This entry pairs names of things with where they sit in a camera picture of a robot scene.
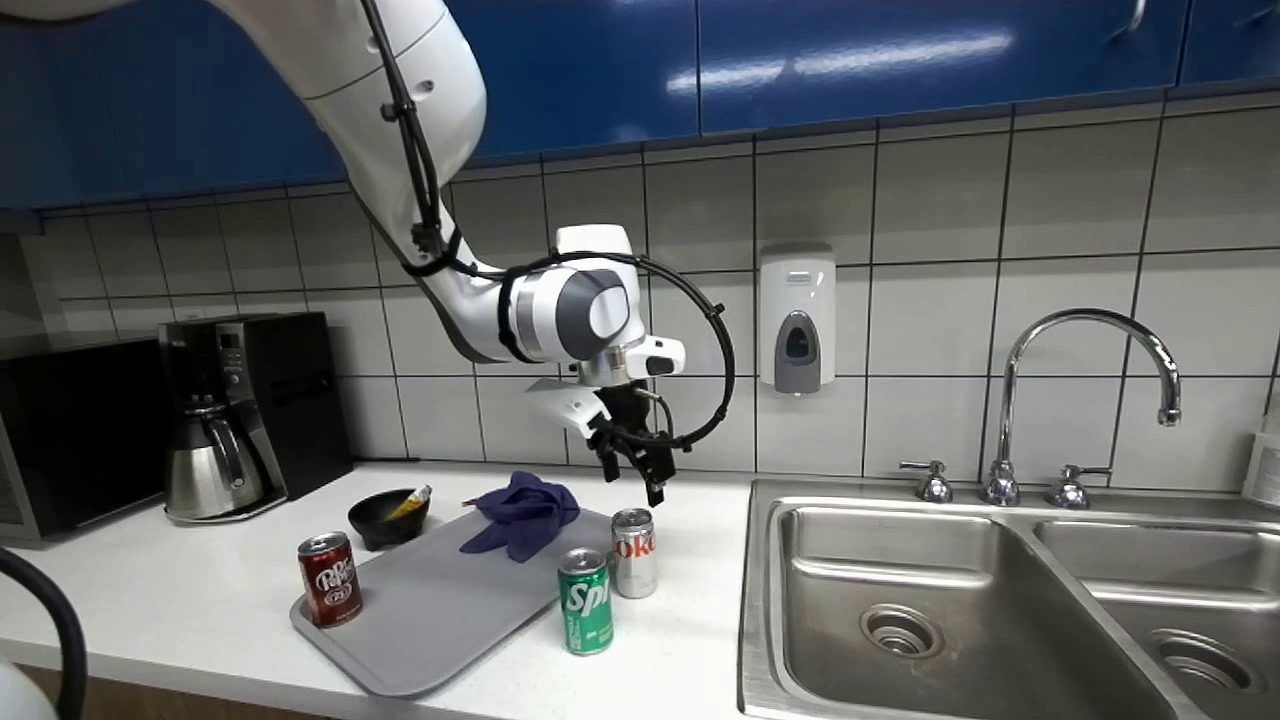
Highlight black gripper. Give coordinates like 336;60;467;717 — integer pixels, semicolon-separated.
585;380;681;514

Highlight silver Diet Coke can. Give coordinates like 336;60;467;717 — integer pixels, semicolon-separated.
610;503;660;603

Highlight green Sprite can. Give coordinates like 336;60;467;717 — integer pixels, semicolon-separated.
555;543;622;661

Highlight red Dr Pepper can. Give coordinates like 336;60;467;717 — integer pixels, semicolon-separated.
298;527;364;632

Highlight grey plastic tray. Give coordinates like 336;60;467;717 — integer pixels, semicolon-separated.
287;507;626;703

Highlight blue cloth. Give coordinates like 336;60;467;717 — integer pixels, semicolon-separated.
456;468;585;563

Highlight yellow item in bowl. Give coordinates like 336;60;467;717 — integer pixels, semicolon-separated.
381;484;435;527

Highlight black bowl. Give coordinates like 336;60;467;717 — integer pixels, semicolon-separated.
345;484;435;552

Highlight black steel coffee maker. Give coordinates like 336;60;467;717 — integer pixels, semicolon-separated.
158;314;358;527

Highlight stainless steel double sink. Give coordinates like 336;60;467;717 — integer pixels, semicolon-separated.
736;478;1280;720

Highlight chrome gooseneck faucet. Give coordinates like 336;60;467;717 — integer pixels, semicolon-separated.
983;308;1187;507

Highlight stainless steel carafe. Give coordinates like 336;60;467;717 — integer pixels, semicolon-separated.
164;396;272;526

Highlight blue upper cabinets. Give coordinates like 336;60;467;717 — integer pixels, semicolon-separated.
0;0;1280;218

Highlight wooden lower cabinet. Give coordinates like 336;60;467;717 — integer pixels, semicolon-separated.
79;675;352;720

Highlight black microwave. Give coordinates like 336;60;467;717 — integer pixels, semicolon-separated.
0;335;177;543

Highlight translucent soap bottle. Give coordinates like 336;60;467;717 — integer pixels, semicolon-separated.
1242;396;1280;514

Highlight white wall soap dispenser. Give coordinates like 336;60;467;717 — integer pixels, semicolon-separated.
755;250;841;396

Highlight chrome faucet handle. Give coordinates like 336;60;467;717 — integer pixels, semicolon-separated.
1045;460;1117;514
896;458;957;507

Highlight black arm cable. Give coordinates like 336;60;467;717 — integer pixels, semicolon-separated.
358;0;742;466

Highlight thick black hose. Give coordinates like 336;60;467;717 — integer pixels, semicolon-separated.
0;543;93;720

